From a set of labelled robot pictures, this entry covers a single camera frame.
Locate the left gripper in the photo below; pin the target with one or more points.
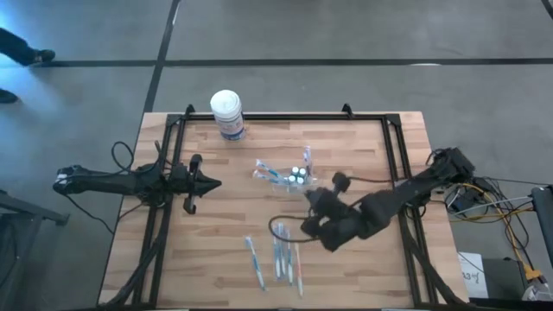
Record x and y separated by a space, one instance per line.
179 181

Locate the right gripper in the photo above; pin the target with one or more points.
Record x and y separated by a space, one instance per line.
352 218

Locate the teal tube with white cap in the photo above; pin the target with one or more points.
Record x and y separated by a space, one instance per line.
295 170

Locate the orange toothbrush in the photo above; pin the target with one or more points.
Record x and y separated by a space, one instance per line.
298 272

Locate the purple toothbrush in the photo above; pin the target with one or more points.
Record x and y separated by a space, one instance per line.
309 155

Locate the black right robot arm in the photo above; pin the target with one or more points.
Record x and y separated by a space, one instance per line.
415 185

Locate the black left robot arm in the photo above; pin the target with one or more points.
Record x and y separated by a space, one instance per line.
108 183

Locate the clear acrylic organizer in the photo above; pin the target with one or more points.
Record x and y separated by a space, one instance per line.
281 185

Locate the white disinfecting wipes canister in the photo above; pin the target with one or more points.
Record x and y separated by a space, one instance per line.
226 108

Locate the black power adapter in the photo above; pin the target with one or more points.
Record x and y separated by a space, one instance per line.
464 202

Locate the white paper sheet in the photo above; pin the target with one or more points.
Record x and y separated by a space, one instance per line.
471 272

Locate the black metal stand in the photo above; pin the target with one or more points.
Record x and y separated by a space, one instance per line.
26 211

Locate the black box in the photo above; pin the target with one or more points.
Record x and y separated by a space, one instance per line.
503 276

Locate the person's foot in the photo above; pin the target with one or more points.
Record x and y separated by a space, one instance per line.
6 96

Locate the person's leg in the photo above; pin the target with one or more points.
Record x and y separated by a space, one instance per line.
26 49

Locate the black screen edge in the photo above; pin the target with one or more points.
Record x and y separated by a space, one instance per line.
543 216

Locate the black aluminium rig frame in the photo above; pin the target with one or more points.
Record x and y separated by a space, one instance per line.
281 116

